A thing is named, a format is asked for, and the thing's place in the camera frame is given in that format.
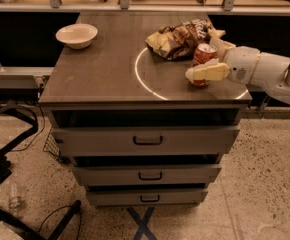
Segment bottom grey drawer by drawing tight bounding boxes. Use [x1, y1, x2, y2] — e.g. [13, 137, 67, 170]
[86, 188, 208, 207]

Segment middle grey drawer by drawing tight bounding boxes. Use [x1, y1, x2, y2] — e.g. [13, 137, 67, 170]
[73, 164, 221, 186]

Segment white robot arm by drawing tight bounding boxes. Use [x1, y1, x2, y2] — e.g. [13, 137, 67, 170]
[185, 38, 290, 105]

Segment clear cup on floor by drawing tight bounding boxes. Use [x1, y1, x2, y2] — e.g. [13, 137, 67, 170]
[8, 183, 22, 215]

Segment black cable on floor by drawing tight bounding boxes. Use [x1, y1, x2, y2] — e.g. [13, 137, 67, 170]
[36, 204, 83, 240]

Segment black wire basket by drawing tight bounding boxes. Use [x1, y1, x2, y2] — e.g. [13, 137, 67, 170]
[43, 130, 65, 164]

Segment white paper bowl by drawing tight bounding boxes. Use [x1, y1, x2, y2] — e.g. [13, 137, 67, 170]
[56, 23, 98, 49]

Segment grey drawer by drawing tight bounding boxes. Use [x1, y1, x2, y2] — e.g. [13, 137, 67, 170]
[73, 164, 221, 186]
[86, 188, 208, 207]
[52, 126, 240, 157]

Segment crumpled brown chip bag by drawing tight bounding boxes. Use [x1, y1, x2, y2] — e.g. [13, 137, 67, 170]
[145, 19, 225, 60]

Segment red coke can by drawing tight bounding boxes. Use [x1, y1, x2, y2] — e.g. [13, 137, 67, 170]
[189, 42, 219, 88]

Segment black chair frame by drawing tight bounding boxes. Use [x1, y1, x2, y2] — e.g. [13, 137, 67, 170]
[0, 101, 81, 240]

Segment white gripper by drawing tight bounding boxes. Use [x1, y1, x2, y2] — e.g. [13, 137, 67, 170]
[185, 37, 260, 84]

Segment grey drawer cabinet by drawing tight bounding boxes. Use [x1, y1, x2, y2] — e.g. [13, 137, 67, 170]
[39, 12, 251, 193]

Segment top grey drawer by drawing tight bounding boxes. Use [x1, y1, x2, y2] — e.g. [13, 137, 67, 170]
[52, 126, 240, 157]

